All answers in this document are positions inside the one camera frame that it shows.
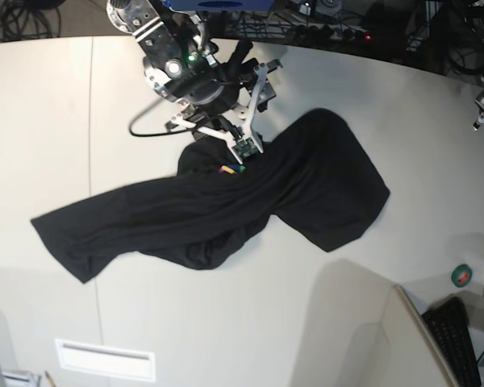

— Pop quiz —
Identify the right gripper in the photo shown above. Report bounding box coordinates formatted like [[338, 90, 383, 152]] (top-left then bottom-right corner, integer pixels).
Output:
[[156, 39, 282, 164]]

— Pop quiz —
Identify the blue box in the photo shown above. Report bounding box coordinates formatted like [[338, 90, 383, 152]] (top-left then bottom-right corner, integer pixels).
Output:
[[164, 0, 274, 11]]

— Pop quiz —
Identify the black power strip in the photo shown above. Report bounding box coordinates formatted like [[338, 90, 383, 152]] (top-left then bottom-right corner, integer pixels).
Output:
[[285, 23, 373, 42]]

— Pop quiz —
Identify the black keyboard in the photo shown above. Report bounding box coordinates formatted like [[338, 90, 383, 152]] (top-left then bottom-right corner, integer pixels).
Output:
[[422, 297, 482, 387]]

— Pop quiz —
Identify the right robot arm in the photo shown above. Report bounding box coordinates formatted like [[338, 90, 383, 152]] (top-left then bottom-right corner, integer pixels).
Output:
[[106, 0, 282, 164]]

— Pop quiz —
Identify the black t-shirt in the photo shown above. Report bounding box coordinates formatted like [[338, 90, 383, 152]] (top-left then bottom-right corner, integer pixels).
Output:
[[31, 108, 390, 283]]

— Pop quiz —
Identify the green tape roll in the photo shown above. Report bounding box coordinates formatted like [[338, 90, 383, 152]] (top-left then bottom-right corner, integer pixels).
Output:
[[451, 264, 473, 288]]

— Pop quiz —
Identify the white cable slot cover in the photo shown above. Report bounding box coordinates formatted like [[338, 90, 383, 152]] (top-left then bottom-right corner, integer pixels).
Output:
[[55, 339, 156, 383]]

